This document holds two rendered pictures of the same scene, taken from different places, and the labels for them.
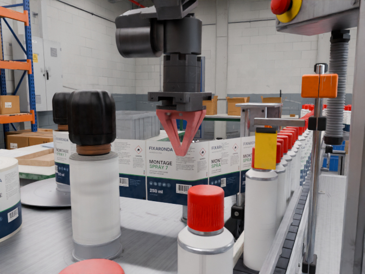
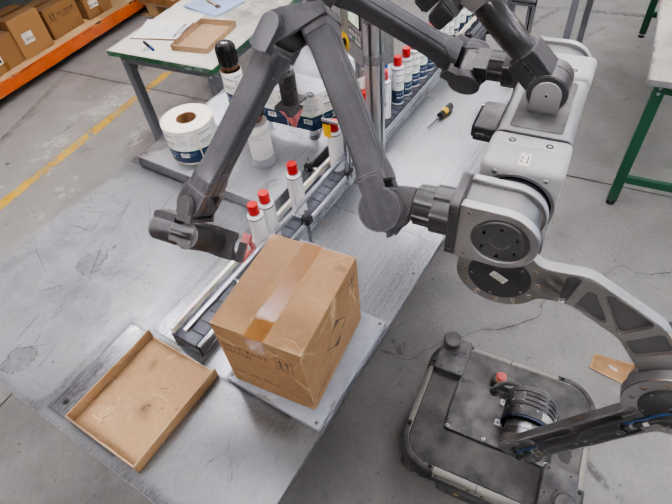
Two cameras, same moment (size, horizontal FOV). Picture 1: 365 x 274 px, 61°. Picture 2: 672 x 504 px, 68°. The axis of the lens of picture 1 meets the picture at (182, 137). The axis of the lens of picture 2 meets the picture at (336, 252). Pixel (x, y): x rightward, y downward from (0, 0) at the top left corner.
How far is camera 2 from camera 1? 134 cm
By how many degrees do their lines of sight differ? 42
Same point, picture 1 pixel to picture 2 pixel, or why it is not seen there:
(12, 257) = not seen: hidden behind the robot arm
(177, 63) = (285, 95)
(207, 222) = (291, 172)
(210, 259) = (293, 181)
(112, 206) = (267, 144)
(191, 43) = (289, 86)
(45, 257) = (241, 164)
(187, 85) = (291, 103)
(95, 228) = (261, 154)
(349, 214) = not seen: hidden behind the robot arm
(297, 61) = not seen: outside the picture
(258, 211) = (332, 149)
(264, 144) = (326, 128)
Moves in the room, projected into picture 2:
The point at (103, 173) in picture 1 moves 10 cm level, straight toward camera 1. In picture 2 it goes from (260, 131) to (262, 148)
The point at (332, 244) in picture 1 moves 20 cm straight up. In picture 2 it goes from (396, 149) to (396, 105)
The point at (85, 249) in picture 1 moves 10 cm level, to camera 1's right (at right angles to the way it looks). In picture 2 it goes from (258, 162) to (284, 162)
